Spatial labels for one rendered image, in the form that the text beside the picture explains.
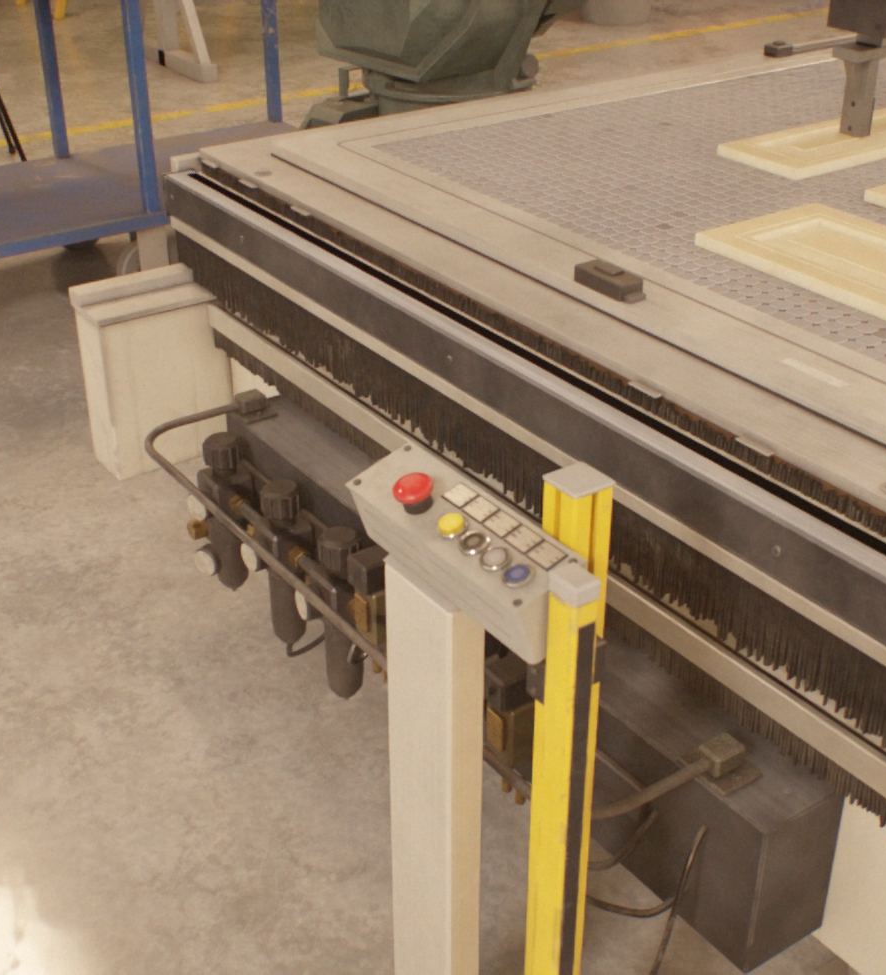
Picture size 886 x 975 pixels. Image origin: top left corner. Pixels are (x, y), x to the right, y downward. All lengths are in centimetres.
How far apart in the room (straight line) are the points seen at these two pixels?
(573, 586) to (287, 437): 123
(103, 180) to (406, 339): 258
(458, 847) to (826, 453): 60
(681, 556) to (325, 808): 90
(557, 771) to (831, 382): 65
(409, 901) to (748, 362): 76
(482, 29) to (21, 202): 168
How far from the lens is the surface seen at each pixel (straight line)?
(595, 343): 187
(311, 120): 372
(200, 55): 708
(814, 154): 264
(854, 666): 157
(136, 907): 225
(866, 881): 175
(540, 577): 125
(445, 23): 327
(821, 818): 169
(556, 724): 129
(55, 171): 468
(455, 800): 150
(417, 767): 153
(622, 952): 216
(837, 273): 205
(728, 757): 165
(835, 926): 182
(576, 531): 127
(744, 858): 166
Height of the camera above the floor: 158
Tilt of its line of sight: 29 degrees down
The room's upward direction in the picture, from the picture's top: straight up
